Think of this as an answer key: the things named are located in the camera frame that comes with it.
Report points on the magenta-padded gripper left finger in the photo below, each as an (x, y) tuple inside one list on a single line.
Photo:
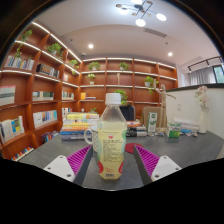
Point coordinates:
[(60, 166)]

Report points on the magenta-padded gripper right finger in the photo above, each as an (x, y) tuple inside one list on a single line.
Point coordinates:
[(165, 167)]

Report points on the clear bottle with pale drink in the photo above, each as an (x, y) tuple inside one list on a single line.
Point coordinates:
[(112, 146)]

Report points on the green and white box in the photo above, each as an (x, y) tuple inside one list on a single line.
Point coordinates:
[(173, 130)]

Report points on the stack of colourful books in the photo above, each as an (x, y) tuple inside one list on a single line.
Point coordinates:
[(78, 126)]

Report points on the tall green and white carton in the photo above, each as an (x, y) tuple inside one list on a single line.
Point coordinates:
[(152, 122)]

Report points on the stack of dark books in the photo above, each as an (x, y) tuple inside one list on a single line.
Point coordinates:
[(136, 130)]

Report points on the brown chair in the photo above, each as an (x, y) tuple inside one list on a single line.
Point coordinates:
[(150, 110)]

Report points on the wooden artist mannequin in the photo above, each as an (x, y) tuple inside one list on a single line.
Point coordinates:
[(163, 106)]

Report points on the white vase with pale flowers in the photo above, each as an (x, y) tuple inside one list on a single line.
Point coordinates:
[(202, 116)]

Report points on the dark office chair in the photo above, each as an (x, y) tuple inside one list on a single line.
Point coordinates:
[(128, 112)]

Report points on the wooden shelf unit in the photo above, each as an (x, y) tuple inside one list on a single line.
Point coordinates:
[(40, 100)]

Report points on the grey curtain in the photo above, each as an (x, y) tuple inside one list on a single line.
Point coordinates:
[(201, 76)]

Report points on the window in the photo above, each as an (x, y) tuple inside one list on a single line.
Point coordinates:
[(219, 74)]

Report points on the recessed ceiling lights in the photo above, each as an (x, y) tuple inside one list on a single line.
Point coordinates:
[(90, 46)]

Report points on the ceiling air vent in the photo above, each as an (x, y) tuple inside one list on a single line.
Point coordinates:
[(155, 32)]

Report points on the branched ceiling lamp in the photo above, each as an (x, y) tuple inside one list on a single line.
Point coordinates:
[(140, 13)]

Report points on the black track light rail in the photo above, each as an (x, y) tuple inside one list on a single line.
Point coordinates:
[(203, 61)]

